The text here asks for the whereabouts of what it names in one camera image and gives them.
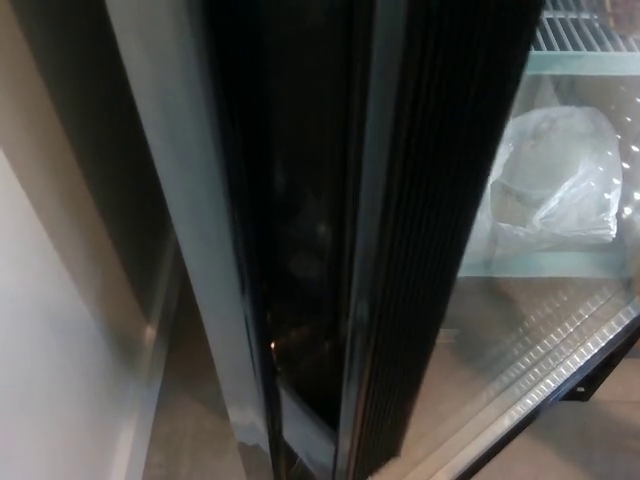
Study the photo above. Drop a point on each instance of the glass refrigerator door black frame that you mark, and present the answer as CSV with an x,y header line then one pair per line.
x,y
450,150

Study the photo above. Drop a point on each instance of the black glass-door refrigerator body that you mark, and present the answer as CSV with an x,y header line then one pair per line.
x,y
300,150

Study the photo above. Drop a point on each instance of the teal-edged steel bottom shelf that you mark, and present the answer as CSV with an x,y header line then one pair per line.
x,y
540,260

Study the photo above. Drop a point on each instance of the large white plastic bag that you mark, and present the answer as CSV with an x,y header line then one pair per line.
x,y
555,165

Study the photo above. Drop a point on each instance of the white plastic bag at edge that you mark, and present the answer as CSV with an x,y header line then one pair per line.
x,y
632,200

